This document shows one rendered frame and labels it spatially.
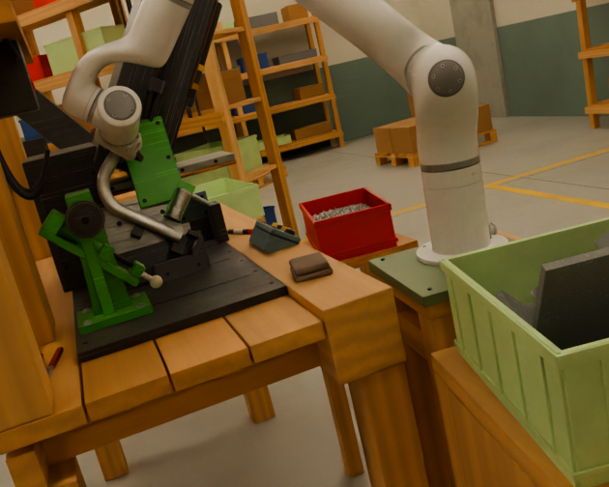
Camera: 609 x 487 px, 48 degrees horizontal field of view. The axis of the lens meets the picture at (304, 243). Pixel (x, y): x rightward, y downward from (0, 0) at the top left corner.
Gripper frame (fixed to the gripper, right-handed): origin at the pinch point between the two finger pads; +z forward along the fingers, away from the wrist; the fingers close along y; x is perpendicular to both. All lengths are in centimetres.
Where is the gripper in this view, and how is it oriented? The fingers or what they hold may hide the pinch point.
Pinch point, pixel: (117, 152)
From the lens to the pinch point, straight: 170.1
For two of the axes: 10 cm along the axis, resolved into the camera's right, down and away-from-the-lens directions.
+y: -8.6, -4.9, -1.7
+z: -2.8, 1.6, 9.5
